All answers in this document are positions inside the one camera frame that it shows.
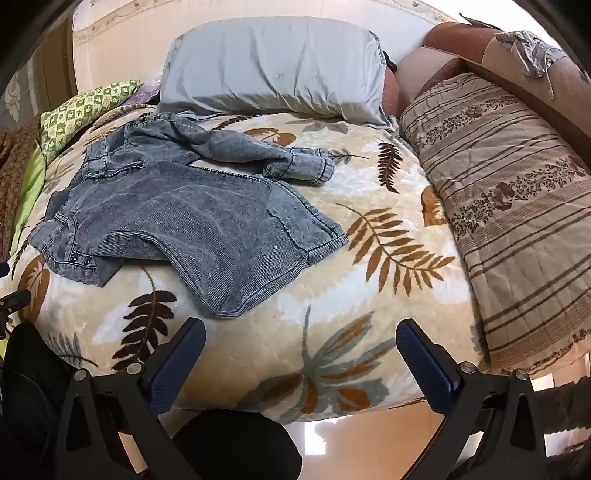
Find grey denim pants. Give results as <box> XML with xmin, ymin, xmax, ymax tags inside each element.
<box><xmin>37</xmin><ymin>112</ymin><xmax>350</xmax><ymax>319</ymax></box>

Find striped floral pillow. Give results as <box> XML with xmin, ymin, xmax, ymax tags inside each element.
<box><xmin>399</xmin><ymin>71</ymin><xmax>591</xmax><ymax>376</ymax></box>

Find beige cushion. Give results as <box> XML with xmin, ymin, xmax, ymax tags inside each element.
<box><xmin>396</xmin><ymin>46</ymin><xmax>468</xmax><ymax>109</ymax></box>

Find green patterned pillow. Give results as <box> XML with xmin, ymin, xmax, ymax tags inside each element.
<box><xmin>39</xmin><ymin>79</ymin><xmax>144</xmax><ymax>153</ymax></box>

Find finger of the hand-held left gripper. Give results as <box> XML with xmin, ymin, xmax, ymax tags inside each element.
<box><xmin>0</xmin><ymin>289</ymin><xmax>31</xmax><ymax>324</ymax></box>

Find grey crumpled cloth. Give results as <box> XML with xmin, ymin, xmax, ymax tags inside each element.
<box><xmin>496</xmin><ymin>30</ymin><xmax>562</xmax><ymax>100</ymax></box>

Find leaf print blanket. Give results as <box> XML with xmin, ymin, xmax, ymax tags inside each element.
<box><xmin>9</xmin><ymin>104</ymin><xmax>490</xmax><ymax>423</ymax></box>

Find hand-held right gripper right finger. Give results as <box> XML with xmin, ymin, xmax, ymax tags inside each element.
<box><xmin>396</xmin><ymin>318</ymin><xmax>551</xmax><ymax>480</ymax></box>

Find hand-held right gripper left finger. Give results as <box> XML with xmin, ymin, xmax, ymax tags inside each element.
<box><xmin>53</xmin><ymin>316</ymin><xmax>207</xmax><ymax>480</ymax></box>

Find grey pillow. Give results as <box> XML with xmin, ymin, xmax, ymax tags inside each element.
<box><xmin>157</xmin><ymin>17</ymin><xmax>393</xmax><ymax>128</ymax></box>

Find person's dark clothing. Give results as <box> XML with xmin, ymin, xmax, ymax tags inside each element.
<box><xmin>0</xmin><ymin>320</ymin><xmax>304</xmax><ymax>480</ymax></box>

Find brown patterned cloth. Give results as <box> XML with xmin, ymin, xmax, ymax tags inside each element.
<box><xmin>0</xmin><ymin>117</ymin><xmax>40</xmax><ymax>262</ymax></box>

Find green bed sheet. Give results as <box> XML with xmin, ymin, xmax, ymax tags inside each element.
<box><xmin>11</xmin><ymin>148</ymin><xmax>47</xmax><ymax>253</ymax></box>

